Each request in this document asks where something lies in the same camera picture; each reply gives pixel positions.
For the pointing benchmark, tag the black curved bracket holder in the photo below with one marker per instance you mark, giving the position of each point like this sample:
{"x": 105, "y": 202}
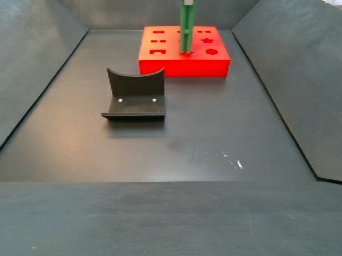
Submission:
{"x": 137, "y": 96}

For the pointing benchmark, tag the red shape-sorter block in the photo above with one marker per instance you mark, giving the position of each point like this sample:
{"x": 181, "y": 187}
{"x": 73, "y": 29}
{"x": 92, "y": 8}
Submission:
{"x": 205, "y": 61}

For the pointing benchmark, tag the green three-prong peg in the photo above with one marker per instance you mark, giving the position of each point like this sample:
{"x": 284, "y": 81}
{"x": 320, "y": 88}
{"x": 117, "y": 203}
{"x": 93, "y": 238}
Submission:
{"x": 187, "y": 20}

